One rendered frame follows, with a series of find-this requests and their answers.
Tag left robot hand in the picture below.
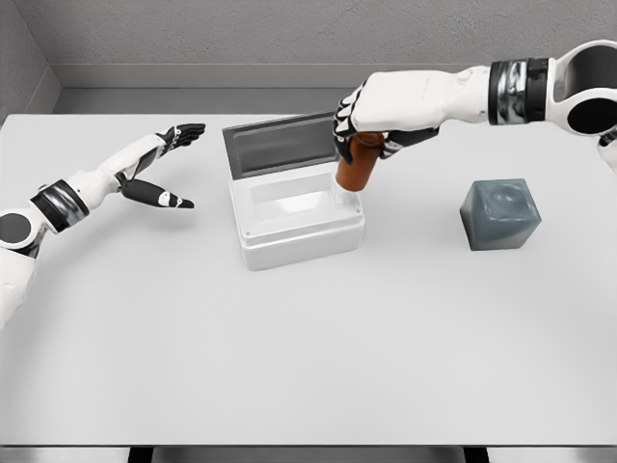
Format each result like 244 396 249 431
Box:
95 123 207 210

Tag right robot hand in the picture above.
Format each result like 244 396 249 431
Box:
331 70 458 168

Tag brown cylindrical bottle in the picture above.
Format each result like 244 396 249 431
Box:
335 131 386 193

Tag grey box lid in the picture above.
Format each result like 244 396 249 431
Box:
221 111 340 181

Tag dark grey cube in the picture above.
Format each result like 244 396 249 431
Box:
459 177 543 253

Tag white open box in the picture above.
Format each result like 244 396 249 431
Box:
228 170 366 273

